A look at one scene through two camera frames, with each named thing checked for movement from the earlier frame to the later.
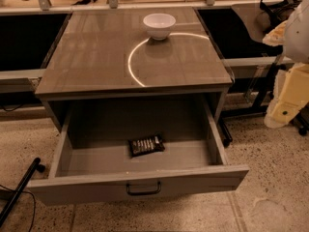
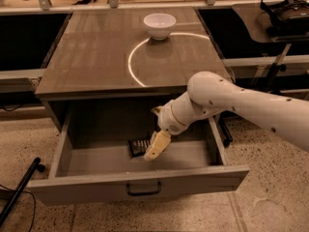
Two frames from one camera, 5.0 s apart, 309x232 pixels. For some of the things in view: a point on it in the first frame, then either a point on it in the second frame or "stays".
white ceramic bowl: (159, 25) stays
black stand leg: (224, 132) stays
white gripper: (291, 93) -> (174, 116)
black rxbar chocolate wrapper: (146, 145) stays
